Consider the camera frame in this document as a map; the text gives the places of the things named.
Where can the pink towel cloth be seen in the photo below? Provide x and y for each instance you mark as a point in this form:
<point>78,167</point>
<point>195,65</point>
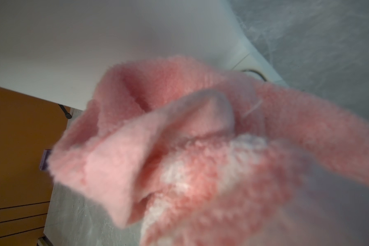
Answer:
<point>210,157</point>

